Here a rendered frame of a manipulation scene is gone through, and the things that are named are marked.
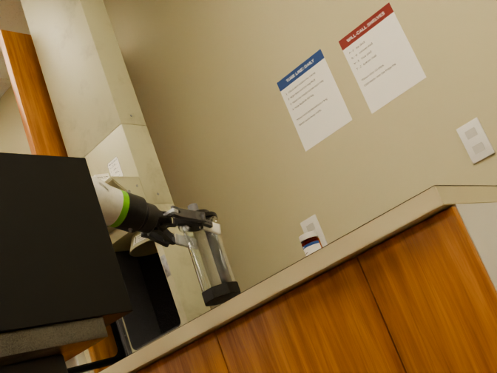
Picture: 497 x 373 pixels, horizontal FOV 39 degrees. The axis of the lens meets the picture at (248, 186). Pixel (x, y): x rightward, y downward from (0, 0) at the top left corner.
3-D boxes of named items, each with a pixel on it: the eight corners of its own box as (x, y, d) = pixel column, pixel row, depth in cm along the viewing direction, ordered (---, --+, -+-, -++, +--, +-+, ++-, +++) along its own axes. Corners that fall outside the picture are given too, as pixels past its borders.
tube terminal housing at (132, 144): (188, 361, 249) (125, 169, 273) (250, 330, 230) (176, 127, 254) (134, 375, 231) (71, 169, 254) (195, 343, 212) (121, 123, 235)
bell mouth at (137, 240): (159, 254, 251) (154, 240, 252) (189, 234, 240) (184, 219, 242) (119, 258, 237) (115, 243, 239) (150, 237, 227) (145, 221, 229)
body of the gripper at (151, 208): (147, 195, 173) (177, 204, 179) (127, 209, 178) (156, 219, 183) (149, 220, 169) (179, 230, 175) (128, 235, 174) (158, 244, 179)
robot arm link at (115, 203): (86, 176, 156) (66, 164, 165) (64, 228, 156) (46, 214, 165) (137, 194, 165) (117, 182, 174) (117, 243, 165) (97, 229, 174)
